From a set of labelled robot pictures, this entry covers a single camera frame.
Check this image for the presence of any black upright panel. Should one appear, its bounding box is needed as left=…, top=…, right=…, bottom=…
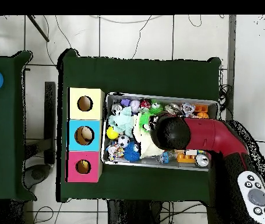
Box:
left=44, top=81, right=56, bottom=165

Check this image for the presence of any dark slanted rod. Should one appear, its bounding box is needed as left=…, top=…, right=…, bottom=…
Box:
left=26, top=15, right=50, bottom=43

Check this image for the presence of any yellow ball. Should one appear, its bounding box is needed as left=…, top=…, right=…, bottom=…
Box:
left=105, top=126, right=119, bottom=140

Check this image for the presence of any dark green tablecloth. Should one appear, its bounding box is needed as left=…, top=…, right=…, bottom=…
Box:
left=56, top=48, right=222, bottom=207

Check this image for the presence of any silver drink can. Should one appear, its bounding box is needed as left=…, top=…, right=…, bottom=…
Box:
left=195, top=153, right=210, bottom=168

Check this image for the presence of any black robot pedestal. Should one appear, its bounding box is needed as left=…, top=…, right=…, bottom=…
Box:
left=107, top=199, right=163, bottom=224

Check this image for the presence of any small baseball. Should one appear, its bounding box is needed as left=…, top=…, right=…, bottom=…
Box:
left=129, top=99, right=140, bottom=113

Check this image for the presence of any small soccer ball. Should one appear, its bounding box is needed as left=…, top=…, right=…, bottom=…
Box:
left=117, top=135, right=131, bottom=149

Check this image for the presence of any cream yellow cloth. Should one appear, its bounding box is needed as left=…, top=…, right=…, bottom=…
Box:
left=132, top=115, right=165, bottom=159

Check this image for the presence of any blue spiky ball with eyes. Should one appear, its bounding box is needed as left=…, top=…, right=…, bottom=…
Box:
left=123, top=142, right=142, bottom=162

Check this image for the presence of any mint green cloth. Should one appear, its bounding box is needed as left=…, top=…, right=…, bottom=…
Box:
left=108, top=106, right=135, bottom=138

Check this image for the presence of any shallow clear mesh bin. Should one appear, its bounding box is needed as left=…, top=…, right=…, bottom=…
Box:
left=100, top=92, right=220, bottom=173

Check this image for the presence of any green spiky ball with eye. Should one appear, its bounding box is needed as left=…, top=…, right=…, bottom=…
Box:
left=149, top=100, right=164, bottom=115

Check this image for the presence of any wooden three-hole box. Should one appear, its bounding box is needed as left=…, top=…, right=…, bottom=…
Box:
left=65, top=87, right=105, bottom=183

